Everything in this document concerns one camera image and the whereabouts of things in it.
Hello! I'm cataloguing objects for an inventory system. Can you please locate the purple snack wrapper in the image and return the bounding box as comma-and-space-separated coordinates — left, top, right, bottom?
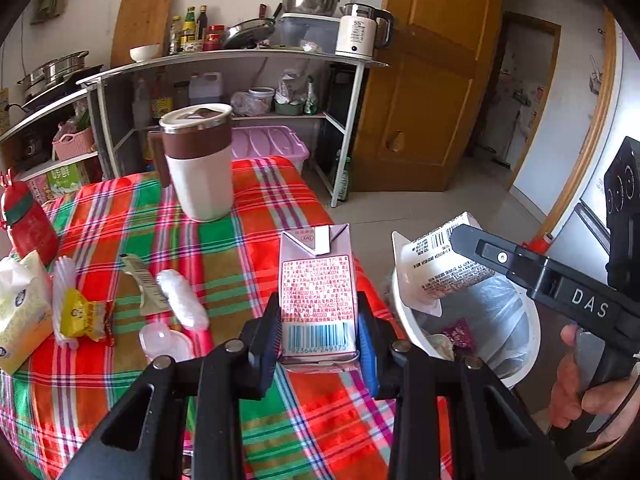
440, 318, 476, 352

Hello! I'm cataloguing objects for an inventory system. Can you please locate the clear plastic jelly cup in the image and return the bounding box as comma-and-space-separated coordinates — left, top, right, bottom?
139, 322, 194, 362

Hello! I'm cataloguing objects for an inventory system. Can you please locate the white yogurt bottle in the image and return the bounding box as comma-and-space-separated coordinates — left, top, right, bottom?
392, 212, 495, 318

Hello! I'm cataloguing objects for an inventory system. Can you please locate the pink milk carton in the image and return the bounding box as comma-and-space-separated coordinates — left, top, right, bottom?
278, 223, 359, 373

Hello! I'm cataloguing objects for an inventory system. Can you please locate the yellow snack wrapper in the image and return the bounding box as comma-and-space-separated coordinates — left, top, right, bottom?
60, 288, 115, 346

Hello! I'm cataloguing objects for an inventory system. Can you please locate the white trash bin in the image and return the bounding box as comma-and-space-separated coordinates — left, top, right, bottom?
392, 255, 541, 388

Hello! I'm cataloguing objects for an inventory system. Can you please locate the right hand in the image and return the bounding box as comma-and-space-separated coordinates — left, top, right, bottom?
548, 352, 639, 462

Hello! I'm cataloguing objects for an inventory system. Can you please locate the grey bin liner bag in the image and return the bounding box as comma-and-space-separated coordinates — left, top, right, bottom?
414, 275, 530, 379

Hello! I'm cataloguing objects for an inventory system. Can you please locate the crumpled clear plastic wrap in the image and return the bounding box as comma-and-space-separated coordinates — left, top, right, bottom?
155, 269, 209, 332

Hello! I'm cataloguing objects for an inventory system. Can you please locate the plaid tablecloth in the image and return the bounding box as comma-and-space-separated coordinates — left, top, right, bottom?
1, 156, 395, 479

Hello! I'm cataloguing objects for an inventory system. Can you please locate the paper label strip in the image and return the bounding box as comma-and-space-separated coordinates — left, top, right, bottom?
120, 254, 171, 316

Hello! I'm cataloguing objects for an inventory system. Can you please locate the wooden door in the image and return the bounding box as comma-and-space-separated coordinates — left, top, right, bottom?
352, 0, 503, 192

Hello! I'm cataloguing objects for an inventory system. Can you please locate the green bottle on floor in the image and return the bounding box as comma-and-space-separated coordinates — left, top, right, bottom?
335, 156, 350, 203

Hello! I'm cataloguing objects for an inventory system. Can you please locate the white brown lidded mug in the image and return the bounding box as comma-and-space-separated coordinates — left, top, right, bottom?
148, 103, 233, 222

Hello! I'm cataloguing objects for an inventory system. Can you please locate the tissue pack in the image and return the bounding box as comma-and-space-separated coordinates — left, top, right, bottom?
0, 250, 53, 376

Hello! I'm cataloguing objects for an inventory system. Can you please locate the pink storage box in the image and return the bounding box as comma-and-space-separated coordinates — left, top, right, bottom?
231, 126, 309, 174

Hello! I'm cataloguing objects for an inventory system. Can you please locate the red water bottle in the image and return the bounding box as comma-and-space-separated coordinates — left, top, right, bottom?
1, 168, 58, 266

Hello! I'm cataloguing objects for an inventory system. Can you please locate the white metal shelf rack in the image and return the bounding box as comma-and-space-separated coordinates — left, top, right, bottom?
1, 49, 372, 181

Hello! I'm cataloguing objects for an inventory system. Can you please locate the pink plastic basket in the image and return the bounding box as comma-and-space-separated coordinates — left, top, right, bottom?
52, 122, 94, 160

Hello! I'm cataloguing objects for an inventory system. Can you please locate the white oil jug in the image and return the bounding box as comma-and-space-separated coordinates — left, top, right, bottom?
189, 72, 224, 104

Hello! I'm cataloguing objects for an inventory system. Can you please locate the white electric kettle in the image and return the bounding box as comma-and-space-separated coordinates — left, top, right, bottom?
335, 2, 395, 61

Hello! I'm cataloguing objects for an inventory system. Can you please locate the clear storage container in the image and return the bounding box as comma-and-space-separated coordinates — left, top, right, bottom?
271, 13, 340, 54

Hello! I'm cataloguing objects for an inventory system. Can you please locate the white ceramic bowl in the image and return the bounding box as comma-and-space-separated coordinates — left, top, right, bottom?
129, 44, 160, 63

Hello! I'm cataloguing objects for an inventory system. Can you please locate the steel pan lid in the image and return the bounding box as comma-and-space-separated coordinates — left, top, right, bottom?
222, 18, 276, 50

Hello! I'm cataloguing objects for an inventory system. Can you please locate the steel mixing bowl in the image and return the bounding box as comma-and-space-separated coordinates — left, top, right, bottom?
280, 0, 340, 16

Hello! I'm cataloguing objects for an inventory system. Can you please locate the steel pot with lid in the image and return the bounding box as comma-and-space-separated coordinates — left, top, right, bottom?
17, 50, 89, 101

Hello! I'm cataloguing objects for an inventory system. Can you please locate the wooden cutting board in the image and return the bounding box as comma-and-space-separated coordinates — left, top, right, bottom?
111, 0, 174, 68

